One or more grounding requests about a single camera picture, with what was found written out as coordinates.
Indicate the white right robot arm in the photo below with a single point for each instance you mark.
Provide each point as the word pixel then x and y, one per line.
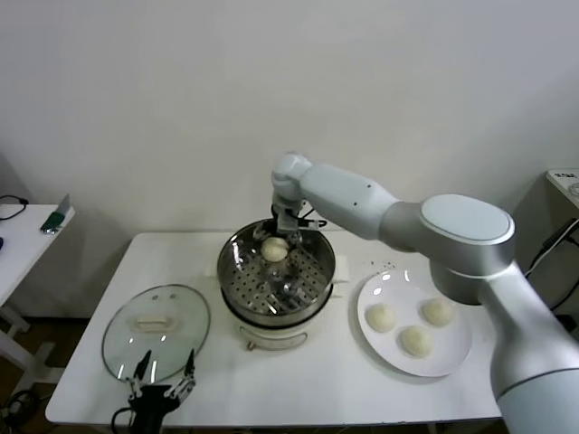
pixel 353 199

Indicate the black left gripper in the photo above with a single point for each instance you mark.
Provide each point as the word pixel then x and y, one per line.
pixel 151 407

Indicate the stainless steel steamer basket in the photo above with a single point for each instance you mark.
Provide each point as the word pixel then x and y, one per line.
pixel 253 280

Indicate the white round plate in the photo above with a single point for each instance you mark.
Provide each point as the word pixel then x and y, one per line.
pixel 389 357

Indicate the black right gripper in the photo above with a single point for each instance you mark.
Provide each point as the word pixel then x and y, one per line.
pixel 285 209

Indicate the white steamed baozi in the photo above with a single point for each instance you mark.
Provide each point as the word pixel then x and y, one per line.
pixel 381 317
pixel 274 250
pixel 415 341
pixel 438 312

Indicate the white side table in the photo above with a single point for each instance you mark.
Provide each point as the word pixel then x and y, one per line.
pixel 27 244

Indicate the cream electric cooker base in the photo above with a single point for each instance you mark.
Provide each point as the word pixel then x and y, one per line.
pixel 271 336

